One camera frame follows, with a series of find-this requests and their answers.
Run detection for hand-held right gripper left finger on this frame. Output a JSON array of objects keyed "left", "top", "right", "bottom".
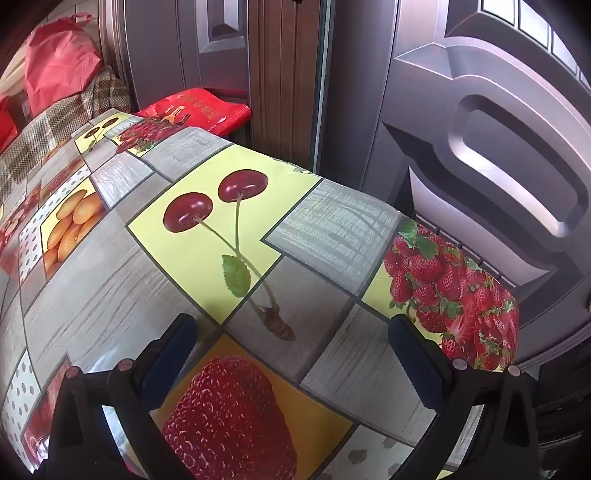
[{"left": 46, "top": 313, "right": 199, "bottom": 480}]

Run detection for plaid covered box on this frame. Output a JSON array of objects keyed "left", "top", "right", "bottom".
[{"left": 0, "top": 65, "right": 133, "bottom": 204}]

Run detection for fruit print tablecloth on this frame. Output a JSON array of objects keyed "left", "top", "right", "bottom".
[{"left": 0, "top": 108, "right": 520, "bottom": 480}]

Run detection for coral fabric bag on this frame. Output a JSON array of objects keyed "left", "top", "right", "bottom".
[{"left": 24, "top": 13, "right": 103, "bottom": 118}]

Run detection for red tote bag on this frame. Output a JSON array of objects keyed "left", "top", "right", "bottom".
[{"left": 0, "top": 95, "right": 20, "bottom": 149}]

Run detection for flat red printed bag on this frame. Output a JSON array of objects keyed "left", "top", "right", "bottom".
[{"left": 134, "top": 88, "right": 253, "bottom": 138}]

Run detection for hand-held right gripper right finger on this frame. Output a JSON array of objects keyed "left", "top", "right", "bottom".
[{"left": 388, "top": 314, "right": 539, "bottom": 480}]

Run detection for brown panelled door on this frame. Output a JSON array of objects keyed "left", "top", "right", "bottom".
[
  {"left": 318, "top": 0, "right": 591, "bottom": 416},
  {"left": 99, "top": 0, "right": 320, "bottom": 172}
]

